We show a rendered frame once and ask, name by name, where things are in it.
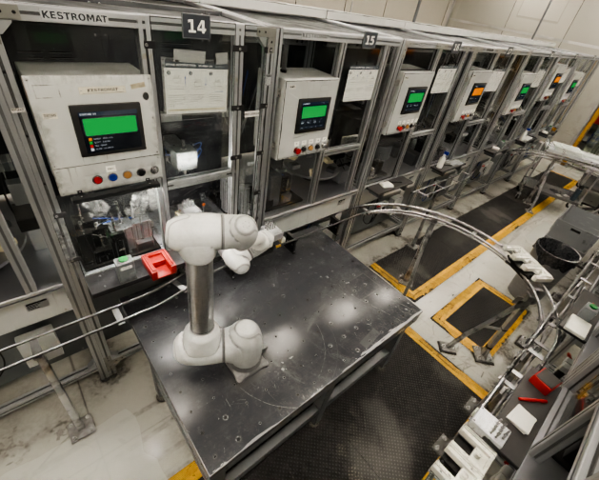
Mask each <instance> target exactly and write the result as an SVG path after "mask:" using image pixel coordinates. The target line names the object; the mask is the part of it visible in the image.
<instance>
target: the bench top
mask: <svg viewBox="0 0 599 480"><path fill-rule="evenodd" d="M295 252H296V253H295V254H292V253H291V252H290V251H289V250H288V249H287V248H286V247H285V246H284V245H283V246H281V247H279V248H275V249H273V252H271V253H268V254H266V255H263V256H261V257H258V258H256V259H253V260H251V261H250V269H249V270H248V271H247V272H246V273H244V274H237V273H234V276H235V279H233V280H232V279H231V278H230V277H229V276H228V274H227V273H226V272H225V271H224V270H223V269H221V270H218V271H216V272H214V273H213V318H214V321H216V322H217V324H218V325H219V328H220V329H223V328H226V327H229V326H231V325H233V324H234V323H235V322H237V321H240V320H243V319H249V320H252V321H254V322H255V323H256V324H257V325H258V326H259V328H260V330H261V332H262V336H263V345H264V344H266V345H267V347H268V348H267V349H266V350H265V351H264V352H263V353H262V356H263V357H264V358H265V359H266V360H267V361H269V366H268V367H266V368H263V369H261V370H259V371H257V372H256V373H255V374H253V375H252V376H250V377H249V378H247V379H246V380H245V381H244V382H243V383H242V384H237V383H236V380H235V377H234V376H233V374H232V373H231V371H230V369H229V368H228V366H227V365H226V363H219V364H213V365H205V366H189V365H184V364H181V363H179V362H178V361H177V360H176V359H175V358H174V355H173V341H174V339H175V338H176V336H177V335H178V334H179V333H180V332H181V331H184V329H185V327H186V325H187V324H188V323H189V322H190V313H189V298H188V293H187V292H186V293H184V292H182V293H180V294H179V295H177V296H176V297H174V298H172V299H171V300H169V301H168V302H166V303H164V304H163V305H161V306H159V307H157V308H155V309H153V310H149V311H147V312H144V313H142V314H139V315H137V316H135V317H132V318H131V319H129V320H130V323H131V325H132V327H133V329H134V331H135V333H136V335H137V337H138V339H139V341H140V343H141V345H142V347H143V349H144V351H145V352H146V354H147V356H148V358H149V360H150V362H151V364H152V366H153V368H154V370H155V372H156V374H157V376H158V378H159V380H160V382H161V384H162V386H163V388H164V390H165V392H166V394H167V396H168V398H169V400H170V402H171V404H172V406H173V408H174V409H175V411H176V413H177V415H178V417H179V419H180V421H181V423H182V425H183V427H184V429H185V431H186V433H187V435H188V437H189V439H190V441H191V443H192V445H193V447H194V449H195V451H196V453H197V455H198V457H199V459H200V461H201V463H202V465H203V467H204V468H205V470H206V472H207V474H208V476H209V478H212V477H213V476H214V475H216V474H217V473H218V472H219V471H221V470H222V469H224V468H225V467H226V466H227V465H229V464H230V463H231V462H232V461H234V460H235V459H236V458H238V457H239V456H240V455H241V454H243V453H244V452H245V451H247V450H248V449H249V448H251V447H252V446H253V445H254V444H256V443H257V442H258V441H260V440H261V439H262V438H263V437H265V436H266V435H267V434H269V433H270V432H271V431H272V430H274V429H275V428H276V427H278V426H279V425H280V424H282V423H283V422H284V421H285V420H287V419H288V418H289V417H290V416H292V415H293V414H294V413H296V412H297V411H298V410H300V409H301V408H302V407H304V406H305V405H306V404H307V403H308V402H309V401H310V400H311V399H313V398H314V397H315V396H317V395H318V394H319V393H320V392H322V391H323V390H325V389H326V388H327V387H328V386H330V385H331V384H332V383H333V382H335V381H336V380H337V379H339V378H340V377H341V376H342V375H344V374H345V373H346V372H347V371H349V370H350V369H352V368H353V367H354V366H355V365H357V364H358V363H359V362H361V361H362V360H363V359H364V358H366V357H367V356H368V355H369V354H371V353H372V352H373V351H375V350H376V349H377V348H379V347H380V346H381V345H382V344H384V343H385V342H386V341H388V340H389V339H390V338H391V337H392V336H393V335H394V334H396V333H397V332H398V331H399V330H401V329H402V328H403V327H405V326H406V325H407V324H409V323H410V322H411V321H412V320H414V319H415V318H416V317H418V316H419V315H420V314H421V313H422V312H423V311H422V310H421V309H420V308H418V307H417V306H416V305H414V304H413V303H412V302H411V301H410V300H409V299H408V298H407V297H405V296H404V295H403V294H401V293H400V292H399V291H398V290H396V289H395V288H394V287H392V286H391V285H390V284H388V283H387V282H386V281H385V280H384V279H382V278H381V277H380V276H378V275H377V274H376V273H375V272H373V271H372V270H370V269H369V268H368V267H367V266H366V265H364V264H363V263H362V262H361V261H359V260H358V259H357V258H355V257H354V256H353V255H352V254H350V253H349V252H348V251H347V250H345V249H344V248H343V247H341V246H340V245H339V244H337V243H336V242H335V241H334V240H332V239H331V238H330V237H329V236H327V235H326V234H325V233H324V232H322V231H321V230H319V231H317V232H315V233H313V234H310V235H308V236H305V237H303V238H300V239H298V242H296V246H295ZM351 260H353V261H354V262H352V261H351ZM342 280H344V282H343V281H342ZM178 291H180V289H178V288H177V287H176V286H174V285H173V284H172V283H170V284H168V285H166V286H164V287H163V288H162V289H160V290H157V291H156V292H154V293H152V294H150V295H147V296H145V297H143V298H140V299H138V300H135V301H133V302H130V303H127V304H126V305H123V306H122V307H123V309H124V311H125V313H126V315H127V316H130V315H133V314H135V313H137V312H139V311H142V310H145V309H148V308H150V307H152V306H154V305H157V304H159V303H160V302H162V301H164V300H166V299H168V298H170V297H171V296H173V295H174V294H175V293H177V292H178ZM319 292H321V294H319ZM376 293H378V295H376ZM201 431H203V432H204V433H205V434H204V435H201V434H200V433H201ZM237 437H240V441H237V440H236V438H237Z"/></svg>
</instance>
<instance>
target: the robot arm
mask: <svg viewBox="0 0 599 480"><path fill-rule="evenodd" d="M273 241H274V237H273V234H272V233H271V232H270V231H269V230H260V231H258V227H257V224H256V222H255V221H254V219H253V218H251V217H250V216H248V215H245V214H238V215H237V214H219V213H211V212H197V213H186V214H181V215H178V216H175V217H173V218H171V219H170V220H169V221H168V222H167V224H166V233H165V242H166V244H167V245H168V247H169V248H170V249H172V250H175V251H178V252H179V253H180V255H181V257H182V259H183V260H184V261H185V262H186V276H187V290H188V298H189V313H190V322H189V323H188V324H187V325H186V327H185V329H184V331H181V332H180V333H179V334H178V335H177V336H176V338H175V339H174V341H173V355H174V358H175V359H176V360H177V361H178V362H179V363H181V364H184V365H189V366H205V365H213V364H219V363H226V365H227V366H228V368H229V369H230V371H231V373H232V374H233V376H234V377H235V380H236V383H237V384H242V383H243V382H244V381H245V380H246V379H247V378H249V377H250V376H252V375H253V374H255V373H256V372H257V371H259V370H261V369H263V368H266V367H268V366H269V361H267V360H266V359H265V358H264V357H263V356H262V353H263V352H264V351H265V350H266V349H267V348H268V347H267V345H266V344H264V345H263V336H262V332H261V330H260V328H259V326H258V325H257V324H256V323H255V322H254V321H252V320H249V319H243V320H240V321H237V322H235V323H234V324H233V325H231V326H229V327H226V328H223V329H220V328H219V325H218V324H217V322H216V321H214V318H213V259H214V257H215V256H216V253H217V252H218V253H219V254H220V255H221V257H222V258H223V259H224V262H225V263H226V265H227V266H228V267H229V268H230V269H231V270H233V271H234V272H235V273H237V274H244V273H246V272H247V271H248V270H249V269H250V260H251V259H253V258H254V257H256V256H258V255H260V254H261V253H263V252H264V251H266V250H267V249H268V248H269V247H270V246H271V245H272V244H273Z"/></svg>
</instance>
